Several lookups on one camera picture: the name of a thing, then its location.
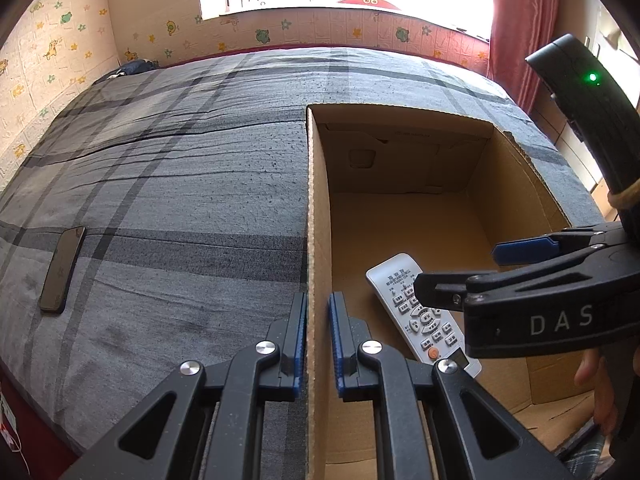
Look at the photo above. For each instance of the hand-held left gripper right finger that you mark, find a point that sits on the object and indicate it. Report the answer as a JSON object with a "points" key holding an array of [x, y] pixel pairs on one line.
{"points": [[336, 345]]}

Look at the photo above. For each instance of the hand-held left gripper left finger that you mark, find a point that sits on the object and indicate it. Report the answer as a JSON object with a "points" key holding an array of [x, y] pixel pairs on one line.
{"points": [[300, 340]]}

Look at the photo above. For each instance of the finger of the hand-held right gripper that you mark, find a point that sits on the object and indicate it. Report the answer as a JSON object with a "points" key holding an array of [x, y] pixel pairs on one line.
{"points": [[440, 292], [525, 251]]}

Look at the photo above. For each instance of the white remote control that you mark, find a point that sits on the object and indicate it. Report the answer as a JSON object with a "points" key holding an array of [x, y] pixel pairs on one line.
{"points": [[397, 280]]}

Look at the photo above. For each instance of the brown cardboard box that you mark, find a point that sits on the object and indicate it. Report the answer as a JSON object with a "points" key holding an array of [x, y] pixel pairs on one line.
{"points": [[400, 230]]}

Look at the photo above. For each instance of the person's right forearm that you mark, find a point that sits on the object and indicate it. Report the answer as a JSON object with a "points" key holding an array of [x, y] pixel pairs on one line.
{"points": [[625, 410]]}

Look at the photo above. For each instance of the person's right hand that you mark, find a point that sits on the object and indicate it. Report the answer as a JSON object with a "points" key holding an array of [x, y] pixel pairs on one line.
{"points": [[597, 380]]}

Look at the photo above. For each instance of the grey plaid blanket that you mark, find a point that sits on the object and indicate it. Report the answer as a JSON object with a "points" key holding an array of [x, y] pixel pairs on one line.
{"points": [[175, 185]]}

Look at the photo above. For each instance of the red curtain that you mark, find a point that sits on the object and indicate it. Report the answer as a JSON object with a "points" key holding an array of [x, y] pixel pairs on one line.
{"points": [[520, 10]]}

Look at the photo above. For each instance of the white cabinet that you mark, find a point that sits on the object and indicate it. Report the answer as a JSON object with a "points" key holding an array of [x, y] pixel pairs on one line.
{"points": [[617, 25]]}

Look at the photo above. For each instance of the black smartphone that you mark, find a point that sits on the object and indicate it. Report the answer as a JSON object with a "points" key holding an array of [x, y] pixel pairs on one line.
{"points": [[62, 270]]}

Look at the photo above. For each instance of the red window decoration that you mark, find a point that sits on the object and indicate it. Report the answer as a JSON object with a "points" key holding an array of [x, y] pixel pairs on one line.
{"points": [[367, 1]]}

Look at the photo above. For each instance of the dark blue cloth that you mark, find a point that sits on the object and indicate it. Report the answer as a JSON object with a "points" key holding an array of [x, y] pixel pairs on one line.
{"points": [[135, 67]]}

